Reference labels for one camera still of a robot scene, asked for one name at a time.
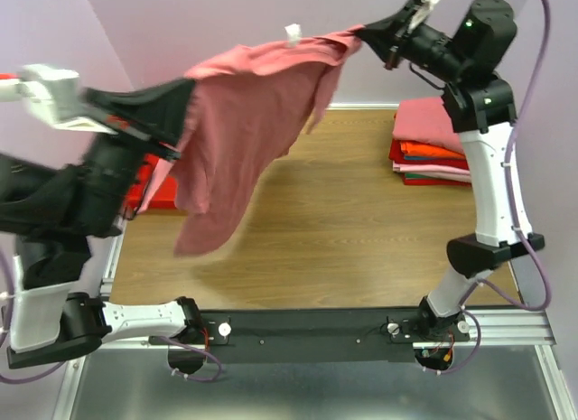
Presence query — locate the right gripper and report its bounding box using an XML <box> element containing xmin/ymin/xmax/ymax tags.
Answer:
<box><xmin>355</xmin><ymin>0</ymin><xmax>466</xmax><ymax>82</ymax></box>

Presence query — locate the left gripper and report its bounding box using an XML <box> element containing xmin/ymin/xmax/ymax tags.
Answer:
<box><xmin>64</xmin><ymin>74</ymin><xmax>201</xmax><ymax>236</ymax></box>

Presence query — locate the pink t-shirt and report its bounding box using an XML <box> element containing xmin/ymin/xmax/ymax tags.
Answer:
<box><xmin>135</xmin><ymin>24</ymin><xmax>366</xmax><ymax>258</ymax></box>

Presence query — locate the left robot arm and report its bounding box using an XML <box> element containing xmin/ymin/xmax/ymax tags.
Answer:
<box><xmin>1</xmin><ymin>78</ymin><xmax>205</xmax><ymax>369</ymax></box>

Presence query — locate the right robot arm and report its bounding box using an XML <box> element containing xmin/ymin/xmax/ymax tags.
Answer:
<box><xmin>355</xmin><ymin>0</ymin><xmax>545</xmax><ymax>341</ymax></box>

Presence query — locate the folded pink shirt on stack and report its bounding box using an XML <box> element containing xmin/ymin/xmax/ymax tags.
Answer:
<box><xmin>393</xmin><ymin>97</ymin><xmax>463</xmax><ymax>154</ymax></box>

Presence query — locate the red plastic bin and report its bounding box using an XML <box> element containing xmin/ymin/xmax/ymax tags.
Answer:
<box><xmin>125</xmin><ymin>154</ymin><xmax>185</xmax><ymax>218</ymax></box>

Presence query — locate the folded orange shirt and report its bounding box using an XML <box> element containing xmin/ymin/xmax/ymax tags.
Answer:
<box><xmin>399</xmin><ymin>141</ymin><xmax>465</xmax><ymax>160</ymax></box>

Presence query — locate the folded red shirt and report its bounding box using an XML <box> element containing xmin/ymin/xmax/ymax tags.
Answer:
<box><xmin>389</xmin><ymin>139</ymin><xmax>406</xmax><ymax>163</ymax></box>
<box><xmin>402</xmin><ymin>175</ymin><xmax>471</xmax><ymax>187</ymax></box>

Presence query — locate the folded blue shirt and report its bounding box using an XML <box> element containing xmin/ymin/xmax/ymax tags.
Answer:
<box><xmin>404</xmin><ymin>155</ymin><xmax>466</xmax><ymax>163</ymax></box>

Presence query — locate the folded green shirt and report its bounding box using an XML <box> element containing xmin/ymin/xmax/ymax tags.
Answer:
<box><xmin>402</xmin><ymin>171</ymin><xmax>471</xmax><ymax>181</ymax></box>

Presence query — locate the folded bottom red shirt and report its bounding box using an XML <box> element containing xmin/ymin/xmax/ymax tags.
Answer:
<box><xmin>402</xmin><ymin>175</ymin><xmax>471</xmax><ymax>187</ymax></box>

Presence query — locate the folded light pink shirt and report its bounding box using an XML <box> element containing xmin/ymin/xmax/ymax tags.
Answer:
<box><xmin>392</xmin><ymin>162</ymin><xmax>471</xmax><ymax>176</ymax></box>

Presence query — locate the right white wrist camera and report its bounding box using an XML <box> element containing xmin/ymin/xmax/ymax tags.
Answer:
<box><xmin>408</xmin><ymin>0</ymin><xmax>441</xmax><ymax>32</ymax></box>

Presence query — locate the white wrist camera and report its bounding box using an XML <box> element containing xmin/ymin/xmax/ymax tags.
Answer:
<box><xmin>408</xmin><ymin>0</ymin><xmax>441</xmax><ymax>32</ymax></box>
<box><xmin>1</xmin><ymin>64</ymin><xmax>116</xmax><ymax>135</ymax></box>

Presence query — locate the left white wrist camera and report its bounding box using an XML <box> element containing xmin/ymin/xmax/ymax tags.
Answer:
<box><xmin>1</xmin><ymin>64</ymin><xmax>116</xmax><ymax>135</ymax></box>

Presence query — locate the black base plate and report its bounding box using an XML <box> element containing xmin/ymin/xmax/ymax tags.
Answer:
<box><xmin>148</xmin><ymin>306</ymin><xmax>471</xmax><ymax>366</ymax></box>

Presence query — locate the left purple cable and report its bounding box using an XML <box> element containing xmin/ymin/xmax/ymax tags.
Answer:
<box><xmin>0</xmin><ymin>247</ymin><xmax>69</xmax><ymax>386</ymax></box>

